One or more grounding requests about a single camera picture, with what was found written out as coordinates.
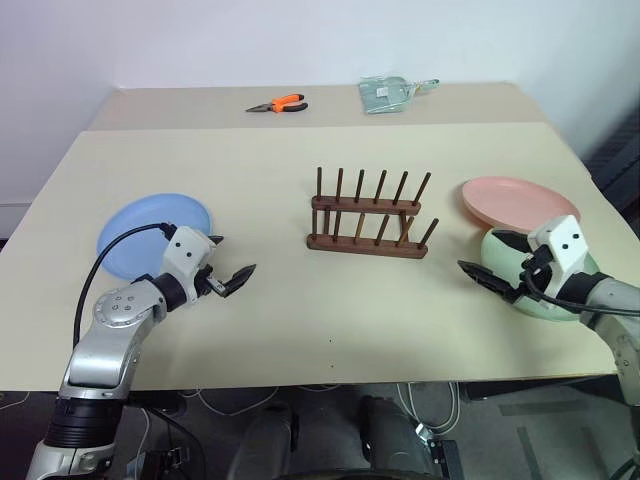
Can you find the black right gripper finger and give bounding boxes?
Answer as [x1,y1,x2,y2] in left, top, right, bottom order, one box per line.
[493,230,534,256]
[457,259,519,302]

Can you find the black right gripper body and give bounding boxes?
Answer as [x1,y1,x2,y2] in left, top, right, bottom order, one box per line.
[514,247,557,302]

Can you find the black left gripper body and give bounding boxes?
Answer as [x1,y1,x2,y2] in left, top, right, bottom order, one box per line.
[191,266,227,302]

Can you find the wooden dish rack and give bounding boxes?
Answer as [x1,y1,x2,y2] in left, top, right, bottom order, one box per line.
[305,165,441,262]

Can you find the light green bowl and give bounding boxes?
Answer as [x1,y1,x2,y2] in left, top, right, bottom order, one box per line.
[479,225,602,322]

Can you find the pink-red plate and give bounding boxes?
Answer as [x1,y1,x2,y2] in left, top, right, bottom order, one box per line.
[460,175,583,234]

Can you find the blue plate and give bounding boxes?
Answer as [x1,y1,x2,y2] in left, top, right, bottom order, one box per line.
[96,192,218,282]

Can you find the dark rounded shape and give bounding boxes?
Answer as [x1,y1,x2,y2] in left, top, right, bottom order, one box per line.
[358,393,437,480]
[226,398,301,480]

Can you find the clear plastic packaged item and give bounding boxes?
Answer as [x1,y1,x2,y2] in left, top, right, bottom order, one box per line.
[357,74,442,117]

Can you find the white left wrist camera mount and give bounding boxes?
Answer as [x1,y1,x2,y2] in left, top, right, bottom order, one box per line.
[160,225,214,302]

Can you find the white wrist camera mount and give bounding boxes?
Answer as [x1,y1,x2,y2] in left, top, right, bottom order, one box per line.
[528,214,592,297]
[160,225,214,302]

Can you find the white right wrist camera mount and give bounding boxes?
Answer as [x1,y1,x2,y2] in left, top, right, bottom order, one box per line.
[528,214,592,297]

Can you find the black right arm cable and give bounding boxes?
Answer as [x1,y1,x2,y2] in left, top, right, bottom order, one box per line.
[520,252,640,316]

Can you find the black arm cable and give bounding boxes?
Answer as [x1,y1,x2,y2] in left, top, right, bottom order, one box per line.
[72,222,177,348]
[520,252,640,316]

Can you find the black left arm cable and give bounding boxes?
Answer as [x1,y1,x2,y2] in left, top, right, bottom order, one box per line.
[72,222,177,348]

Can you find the white cable under table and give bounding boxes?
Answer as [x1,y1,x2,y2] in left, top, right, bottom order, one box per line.
[396,381,462,432]
[178,384,282,417]

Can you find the orange-handled pliers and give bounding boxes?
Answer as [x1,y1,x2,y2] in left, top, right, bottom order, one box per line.
[244,92,310,115]

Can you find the black metal bracket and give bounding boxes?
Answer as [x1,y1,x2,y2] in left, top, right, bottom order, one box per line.
[418,424,465,480]

